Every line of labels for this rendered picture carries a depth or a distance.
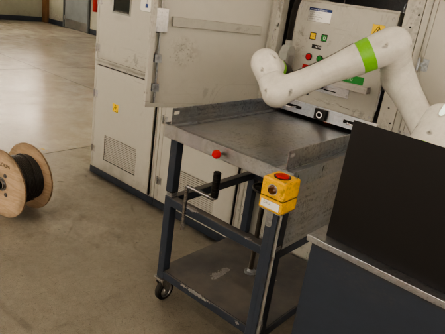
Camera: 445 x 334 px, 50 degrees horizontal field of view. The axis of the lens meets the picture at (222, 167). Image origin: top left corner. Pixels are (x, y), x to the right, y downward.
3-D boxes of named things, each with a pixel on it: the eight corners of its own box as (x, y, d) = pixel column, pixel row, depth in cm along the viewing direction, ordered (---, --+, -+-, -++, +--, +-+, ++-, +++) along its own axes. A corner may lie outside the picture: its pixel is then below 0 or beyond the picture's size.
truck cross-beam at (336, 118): (373, 136, 211) (376, 123, 209) (273, 106, 242) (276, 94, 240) (377, 135, 214) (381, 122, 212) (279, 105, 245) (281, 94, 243)
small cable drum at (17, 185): (-22, 205, 281) (-25, 140, 268) (10, 195, 299) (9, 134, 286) (22, 228, 264) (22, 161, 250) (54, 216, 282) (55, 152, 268)
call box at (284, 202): (279, 217, 134) (286, 183, 131) (257, 207, 139) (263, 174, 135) (295, 210, 140) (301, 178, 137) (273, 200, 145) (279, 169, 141)
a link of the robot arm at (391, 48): (419, 61, 164) (404, 41, 172) (416, 33, 155) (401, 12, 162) (367, 82, 168) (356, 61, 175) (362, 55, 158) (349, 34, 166)
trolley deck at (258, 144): (291, 189, 158) (294, 172, 156) (163, 136, 194) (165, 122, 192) (374, 156, 208) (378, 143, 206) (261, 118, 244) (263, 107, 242)
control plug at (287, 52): (281, 83, 225) (289, 46, 219) (273, 81, 228) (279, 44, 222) (291, 83, 231) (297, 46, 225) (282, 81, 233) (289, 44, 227)
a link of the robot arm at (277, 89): (353, 52, 174) (352, 36, 164) (366, 79, 170) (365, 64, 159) (261, 91, 181) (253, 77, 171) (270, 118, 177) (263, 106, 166)
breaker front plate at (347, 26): (370, 125, 211) (398, 12, 195) (280, 99, 239) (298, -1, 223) (371, 124, 212) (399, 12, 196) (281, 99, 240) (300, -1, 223)
